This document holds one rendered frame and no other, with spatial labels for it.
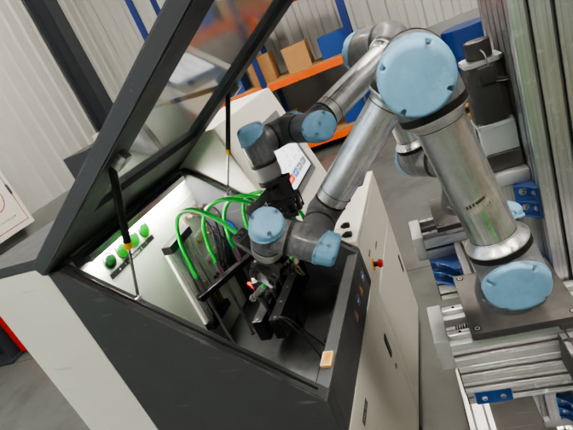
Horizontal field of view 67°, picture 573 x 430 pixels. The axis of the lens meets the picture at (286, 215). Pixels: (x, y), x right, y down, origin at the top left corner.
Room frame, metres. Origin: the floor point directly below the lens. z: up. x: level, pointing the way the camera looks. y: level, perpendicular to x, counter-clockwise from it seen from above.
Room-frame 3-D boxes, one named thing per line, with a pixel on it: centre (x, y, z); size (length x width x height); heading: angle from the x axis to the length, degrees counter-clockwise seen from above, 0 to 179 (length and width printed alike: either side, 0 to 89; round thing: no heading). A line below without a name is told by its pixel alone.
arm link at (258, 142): (1.14, 0.00, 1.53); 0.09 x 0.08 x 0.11; 117
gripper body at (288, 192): (1.13, -0.01, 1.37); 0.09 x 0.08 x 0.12; 65
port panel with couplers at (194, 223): (1.57, 0.32, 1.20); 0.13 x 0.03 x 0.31; 155
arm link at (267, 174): (1.14, 0.00, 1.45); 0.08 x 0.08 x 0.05
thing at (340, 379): (1.14, -0.04, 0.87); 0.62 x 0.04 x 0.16; 155
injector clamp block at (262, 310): (1.35, 0.13, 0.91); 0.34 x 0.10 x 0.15; 155
